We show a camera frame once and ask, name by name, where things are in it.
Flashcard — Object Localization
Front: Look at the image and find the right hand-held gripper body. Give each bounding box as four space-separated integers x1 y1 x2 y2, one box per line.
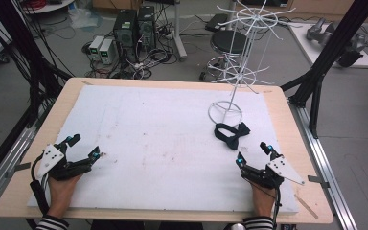
241 156 306 190

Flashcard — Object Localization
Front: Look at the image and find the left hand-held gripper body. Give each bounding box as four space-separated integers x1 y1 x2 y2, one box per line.
36 142 91 181

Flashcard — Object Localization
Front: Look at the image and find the black bow tie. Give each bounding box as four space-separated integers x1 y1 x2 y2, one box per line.
214 121 251 151

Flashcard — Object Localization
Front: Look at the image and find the white wire display rack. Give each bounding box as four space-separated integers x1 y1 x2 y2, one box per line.
202 0 297 127

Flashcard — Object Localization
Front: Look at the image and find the person's right hand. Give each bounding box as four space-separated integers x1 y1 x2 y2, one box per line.
250 182 277 219

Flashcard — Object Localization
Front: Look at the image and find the person's left hand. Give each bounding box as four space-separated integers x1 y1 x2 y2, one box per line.
46 172 83 219

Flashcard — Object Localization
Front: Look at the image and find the wooden table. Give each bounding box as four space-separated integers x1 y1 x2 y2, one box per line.
0 77 334 225

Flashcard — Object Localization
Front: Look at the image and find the thin wooden stick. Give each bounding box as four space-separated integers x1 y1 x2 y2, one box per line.
293 193 319 220

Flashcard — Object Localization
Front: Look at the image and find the person's right striped sleeve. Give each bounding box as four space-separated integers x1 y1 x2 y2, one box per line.
242 216 275 230

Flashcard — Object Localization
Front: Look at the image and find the person's striped sleeve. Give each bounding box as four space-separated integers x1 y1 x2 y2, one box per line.
242 216 275 230
34 214 70 230

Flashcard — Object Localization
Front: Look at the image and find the person's left striped sleeve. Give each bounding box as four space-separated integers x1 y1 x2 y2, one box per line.
34 214 70 230

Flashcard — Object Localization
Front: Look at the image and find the white foam mat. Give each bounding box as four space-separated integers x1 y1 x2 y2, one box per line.
26 83 300 216

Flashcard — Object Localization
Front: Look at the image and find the white power supply unit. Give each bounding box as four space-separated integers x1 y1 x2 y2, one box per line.
88 34 105 61
99 38 117 65

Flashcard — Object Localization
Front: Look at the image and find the white floor board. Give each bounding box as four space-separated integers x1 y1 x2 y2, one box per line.
287 22 368 70

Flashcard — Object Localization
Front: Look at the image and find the black round stool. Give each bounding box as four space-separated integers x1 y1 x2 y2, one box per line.
198 29 253 81

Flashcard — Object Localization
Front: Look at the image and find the black computer tower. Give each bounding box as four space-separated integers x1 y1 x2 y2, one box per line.
137 5 157 51
112 9 139 54

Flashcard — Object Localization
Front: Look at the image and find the grey table leg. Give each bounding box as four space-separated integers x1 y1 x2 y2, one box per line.
171 0 188 62

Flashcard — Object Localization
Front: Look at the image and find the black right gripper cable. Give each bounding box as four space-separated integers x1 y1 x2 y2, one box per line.
248 178 283 228

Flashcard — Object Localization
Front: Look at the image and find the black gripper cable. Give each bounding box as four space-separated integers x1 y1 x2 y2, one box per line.
248 178 283 228
29 151 51 217

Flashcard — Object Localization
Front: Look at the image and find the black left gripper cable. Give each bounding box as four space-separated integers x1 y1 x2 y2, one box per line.
29 151 51 217

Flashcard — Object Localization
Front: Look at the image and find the aluminium rail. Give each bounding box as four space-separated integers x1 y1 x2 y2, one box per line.
0 104 51 216
287 99 359 230

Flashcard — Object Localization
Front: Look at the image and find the tangle of floor cables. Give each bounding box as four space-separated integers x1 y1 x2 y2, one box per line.
80 3 202 81

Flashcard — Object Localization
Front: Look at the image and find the black metal frame post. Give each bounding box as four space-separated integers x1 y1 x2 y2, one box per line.
280 0 368 140
0 0 75 128

